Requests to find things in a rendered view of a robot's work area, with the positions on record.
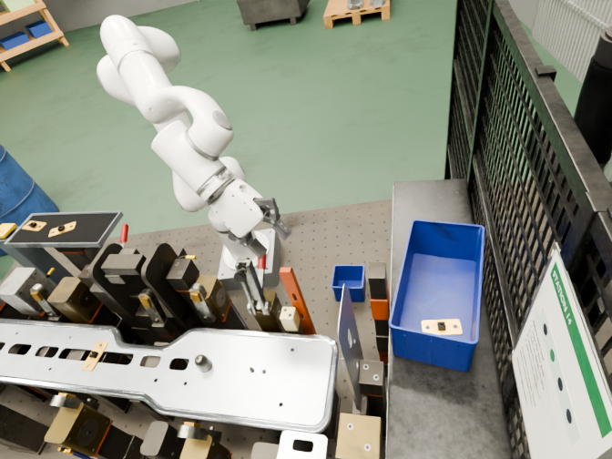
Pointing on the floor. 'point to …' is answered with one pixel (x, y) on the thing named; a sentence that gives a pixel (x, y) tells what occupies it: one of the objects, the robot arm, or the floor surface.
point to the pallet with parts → (335, 9)
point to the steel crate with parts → (270, 11)
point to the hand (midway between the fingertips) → (272, 242)
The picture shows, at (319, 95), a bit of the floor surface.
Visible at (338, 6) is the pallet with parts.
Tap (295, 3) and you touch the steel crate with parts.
